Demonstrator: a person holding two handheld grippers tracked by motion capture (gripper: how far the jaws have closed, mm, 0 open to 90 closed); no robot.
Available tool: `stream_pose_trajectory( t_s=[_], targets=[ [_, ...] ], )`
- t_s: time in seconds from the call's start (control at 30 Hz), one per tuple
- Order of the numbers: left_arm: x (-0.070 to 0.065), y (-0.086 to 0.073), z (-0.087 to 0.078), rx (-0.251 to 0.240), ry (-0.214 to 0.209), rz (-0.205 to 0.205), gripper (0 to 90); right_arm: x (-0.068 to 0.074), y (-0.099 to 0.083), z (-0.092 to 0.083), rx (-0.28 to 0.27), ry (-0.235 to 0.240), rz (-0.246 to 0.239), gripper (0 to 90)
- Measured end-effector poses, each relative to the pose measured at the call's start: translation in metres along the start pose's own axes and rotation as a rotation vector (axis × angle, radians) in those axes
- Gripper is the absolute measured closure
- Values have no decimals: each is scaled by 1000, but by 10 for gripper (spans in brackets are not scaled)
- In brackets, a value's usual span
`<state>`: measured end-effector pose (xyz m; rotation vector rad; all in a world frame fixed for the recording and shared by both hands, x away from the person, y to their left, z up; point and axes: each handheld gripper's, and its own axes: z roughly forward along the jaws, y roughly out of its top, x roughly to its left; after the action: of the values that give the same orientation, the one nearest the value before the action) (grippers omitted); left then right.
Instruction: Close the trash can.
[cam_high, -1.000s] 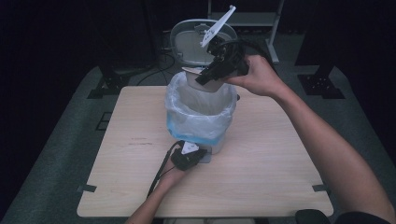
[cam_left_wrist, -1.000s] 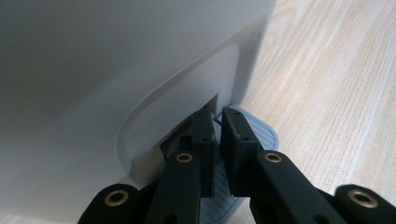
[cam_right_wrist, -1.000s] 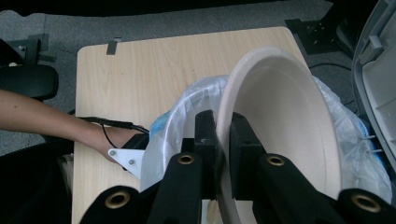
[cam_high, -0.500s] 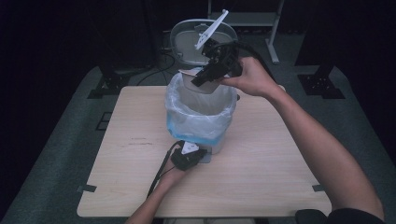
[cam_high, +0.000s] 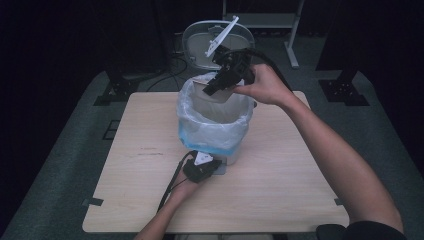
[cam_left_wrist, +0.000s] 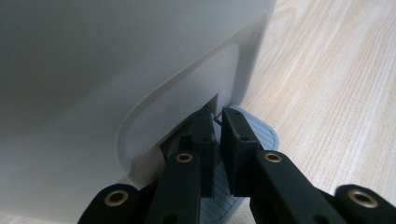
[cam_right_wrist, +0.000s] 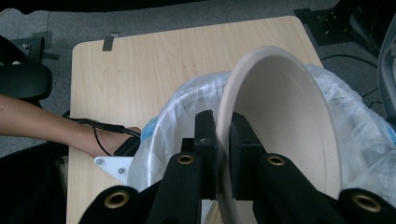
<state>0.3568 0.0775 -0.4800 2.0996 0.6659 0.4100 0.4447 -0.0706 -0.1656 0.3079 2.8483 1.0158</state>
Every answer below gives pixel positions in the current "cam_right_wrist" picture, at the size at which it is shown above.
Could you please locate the grey white pedal trash can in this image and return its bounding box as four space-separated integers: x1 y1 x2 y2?
376 21 396 121

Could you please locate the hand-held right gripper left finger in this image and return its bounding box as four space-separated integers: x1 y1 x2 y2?
181 109 218 201

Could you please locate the dark tape strip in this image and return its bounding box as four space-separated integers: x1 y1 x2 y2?
102 31 120 52

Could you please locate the black floor cable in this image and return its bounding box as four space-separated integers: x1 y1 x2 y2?
319 53 380 109

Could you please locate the black floor stand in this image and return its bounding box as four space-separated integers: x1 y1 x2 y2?
292 0 396 57

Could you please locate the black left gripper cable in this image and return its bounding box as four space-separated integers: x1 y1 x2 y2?
63 117 142 157

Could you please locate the clear blue plastic trash bag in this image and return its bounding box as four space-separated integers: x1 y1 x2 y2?
127 63 396 209

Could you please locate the black chair armrest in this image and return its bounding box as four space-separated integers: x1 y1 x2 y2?
0 63 53 102

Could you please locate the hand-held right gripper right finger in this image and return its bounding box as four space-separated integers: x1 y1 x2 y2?
229 111 269 201

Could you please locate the black stand base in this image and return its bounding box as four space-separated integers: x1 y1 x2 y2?
0 34 61 64

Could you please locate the beige paper bowl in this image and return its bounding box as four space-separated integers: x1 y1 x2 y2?
215 45 343 224

